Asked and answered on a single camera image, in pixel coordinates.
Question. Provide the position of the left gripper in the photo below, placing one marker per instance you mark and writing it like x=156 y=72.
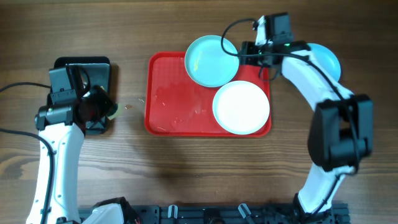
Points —
x=107 y=103

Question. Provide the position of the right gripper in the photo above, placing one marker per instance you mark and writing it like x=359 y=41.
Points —
x=247 y=50

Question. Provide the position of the yellow green sponge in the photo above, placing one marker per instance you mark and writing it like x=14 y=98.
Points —
x=113 y=112

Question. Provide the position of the teal plate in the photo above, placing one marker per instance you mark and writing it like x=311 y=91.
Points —
x=327 y=59
x=211 y=61

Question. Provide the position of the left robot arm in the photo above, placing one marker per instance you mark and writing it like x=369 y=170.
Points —
x=62 y=127

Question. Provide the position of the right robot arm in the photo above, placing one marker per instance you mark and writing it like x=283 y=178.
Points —
x=341 y=132

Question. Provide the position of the black water tray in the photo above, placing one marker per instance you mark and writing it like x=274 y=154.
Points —
x=99 y=70

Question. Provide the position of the red plastic tray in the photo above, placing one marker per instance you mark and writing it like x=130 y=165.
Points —
x=175 y=104

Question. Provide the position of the teal plate top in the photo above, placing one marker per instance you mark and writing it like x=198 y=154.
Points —
x=211 y=61

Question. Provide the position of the white plate right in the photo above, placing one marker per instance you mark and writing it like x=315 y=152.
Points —
x=241 y=107

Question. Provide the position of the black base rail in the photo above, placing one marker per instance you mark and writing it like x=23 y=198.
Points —
x=271 y=213

